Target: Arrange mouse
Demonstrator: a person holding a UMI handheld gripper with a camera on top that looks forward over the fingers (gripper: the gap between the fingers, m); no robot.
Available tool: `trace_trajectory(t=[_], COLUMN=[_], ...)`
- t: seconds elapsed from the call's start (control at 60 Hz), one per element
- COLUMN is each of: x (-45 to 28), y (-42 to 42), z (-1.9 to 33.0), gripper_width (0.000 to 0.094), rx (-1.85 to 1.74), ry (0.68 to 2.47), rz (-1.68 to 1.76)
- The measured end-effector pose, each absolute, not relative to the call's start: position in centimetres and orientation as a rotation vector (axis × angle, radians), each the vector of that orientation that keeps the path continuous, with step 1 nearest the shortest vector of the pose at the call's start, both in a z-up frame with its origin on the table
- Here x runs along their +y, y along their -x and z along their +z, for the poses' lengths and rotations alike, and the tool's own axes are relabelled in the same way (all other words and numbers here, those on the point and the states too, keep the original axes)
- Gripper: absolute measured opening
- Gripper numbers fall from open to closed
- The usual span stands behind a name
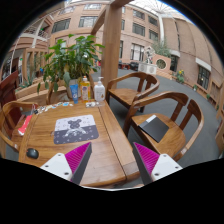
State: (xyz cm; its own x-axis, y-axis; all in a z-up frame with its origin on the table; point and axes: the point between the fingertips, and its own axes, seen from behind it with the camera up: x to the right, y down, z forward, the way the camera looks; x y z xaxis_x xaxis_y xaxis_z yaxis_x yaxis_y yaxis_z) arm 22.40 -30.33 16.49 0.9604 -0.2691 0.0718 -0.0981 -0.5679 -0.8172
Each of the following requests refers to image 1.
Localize black computer mouse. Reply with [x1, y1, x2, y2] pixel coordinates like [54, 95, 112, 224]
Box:
[26, 148, 39, 159]

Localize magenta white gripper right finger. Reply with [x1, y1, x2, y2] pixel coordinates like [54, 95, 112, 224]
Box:
[133, 143, 182, 185]

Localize small packet on table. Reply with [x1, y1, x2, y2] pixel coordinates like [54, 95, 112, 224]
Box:
[86, 102, 96, 108]

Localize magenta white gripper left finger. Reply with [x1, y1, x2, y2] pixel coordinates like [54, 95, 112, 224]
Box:
[41, 142, 92, 185]

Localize white pump sanitizer bottle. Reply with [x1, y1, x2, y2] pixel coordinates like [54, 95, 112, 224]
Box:
[94, 77, 105, 102]

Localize blue tube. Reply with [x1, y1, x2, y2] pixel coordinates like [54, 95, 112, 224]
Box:
[70, 84, 78, 104]

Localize green potted plant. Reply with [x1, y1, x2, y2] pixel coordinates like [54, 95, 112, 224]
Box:
[43, 34, 104, 95]

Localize white astronaut statue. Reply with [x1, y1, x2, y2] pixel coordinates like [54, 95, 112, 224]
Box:
[144, 46, 155, 64]

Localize grey astronaut mouse pad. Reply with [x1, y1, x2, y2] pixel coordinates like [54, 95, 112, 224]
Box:
[54, 115, 99, 144]

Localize wooden pillar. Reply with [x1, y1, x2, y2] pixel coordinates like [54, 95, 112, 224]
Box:
[101, 0, 122, 87]

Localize wooden chair with notebook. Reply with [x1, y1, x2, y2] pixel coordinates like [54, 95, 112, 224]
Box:
[123, 91, 204, 161]

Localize left wooden chair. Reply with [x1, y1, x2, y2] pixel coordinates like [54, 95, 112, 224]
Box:
[0, 101, 38, 156]

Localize far wooden chair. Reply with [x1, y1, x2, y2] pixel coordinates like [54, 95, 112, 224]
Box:
[106, 72, 160, 109]

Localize red booklet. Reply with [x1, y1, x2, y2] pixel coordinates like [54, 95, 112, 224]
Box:
[18, 115, 33, 136]

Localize yellow liquid bottle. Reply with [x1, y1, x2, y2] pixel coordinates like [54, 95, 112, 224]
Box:
[80, 76, 90, 102]

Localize black notebook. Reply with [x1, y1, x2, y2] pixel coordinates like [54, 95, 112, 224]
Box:
[139, 115, 169, 143]

